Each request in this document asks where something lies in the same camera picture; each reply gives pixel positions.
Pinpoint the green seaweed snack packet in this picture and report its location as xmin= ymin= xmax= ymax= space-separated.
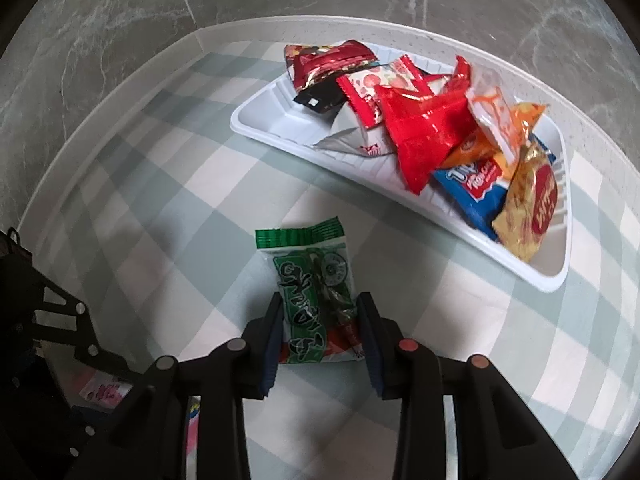
xmin=255 ymin=217 xmax=364 ymax=364

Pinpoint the clear pinkish snack packet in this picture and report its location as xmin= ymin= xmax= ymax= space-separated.
xmin=465 ymin=63 xmax=524 ymax=165

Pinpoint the white red peach packet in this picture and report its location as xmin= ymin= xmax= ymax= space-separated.
xmin=336 ymin=54 xmax=434 ymax=129

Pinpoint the pink lollipop candy packet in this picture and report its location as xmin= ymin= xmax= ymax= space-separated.
xmin=79 ymin=375 xmax=132 ymax=410

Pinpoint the green white checkered tablecloth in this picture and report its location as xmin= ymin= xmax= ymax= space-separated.
xmin=34 ymin=41 xmax=639 ymax=479

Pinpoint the gold red snack packet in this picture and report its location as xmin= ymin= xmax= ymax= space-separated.
xmin=491 ymin=140 xmax=558 ymax=262

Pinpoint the blue cookie packet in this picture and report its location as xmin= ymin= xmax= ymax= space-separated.
xmin=434 ymin=134 xmax=555 ymax=242

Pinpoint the white plastic snack tray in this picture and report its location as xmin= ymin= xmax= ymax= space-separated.
xmin=230 ymin=75 xmax=573 ymax=292

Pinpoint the silver white snack packet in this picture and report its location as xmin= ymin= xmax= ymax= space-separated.
xmin=314 ymin=104 xmax=396 ymax=157

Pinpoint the orange snack packet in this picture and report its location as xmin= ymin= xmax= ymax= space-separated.
xmin=439 ymin=102 xmax=549 ymax=181

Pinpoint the black snack packet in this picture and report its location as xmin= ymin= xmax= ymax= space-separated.
xmin=294 ymin=78 xmax=346 ymax=114

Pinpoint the large red snack packet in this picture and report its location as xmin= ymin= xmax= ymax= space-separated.
xmin=375 ymin=56 xmax=477 ymax=195

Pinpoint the dark red snack packet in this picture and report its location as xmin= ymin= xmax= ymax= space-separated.
xmin=284 ymin=39 xmax=378 ymax=92

